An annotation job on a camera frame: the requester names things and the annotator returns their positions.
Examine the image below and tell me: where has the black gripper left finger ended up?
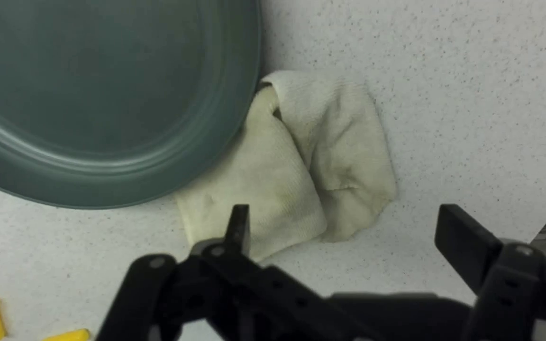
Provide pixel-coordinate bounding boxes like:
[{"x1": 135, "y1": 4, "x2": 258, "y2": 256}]
[{"x1": 95, "y1": 203, "x2": 351, "y2": 341}]

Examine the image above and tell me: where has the cream white towel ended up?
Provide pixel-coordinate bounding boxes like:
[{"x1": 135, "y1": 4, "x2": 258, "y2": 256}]
[{"x1": 175, "y1": 68, "x2": 400, "y2": 263}]

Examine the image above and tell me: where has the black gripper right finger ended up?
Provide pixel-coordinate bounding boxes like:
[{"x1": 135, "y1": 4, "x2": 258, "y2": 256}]
[{"x1": 434, "y1": 203, "x2": 546, "y2": 341}]

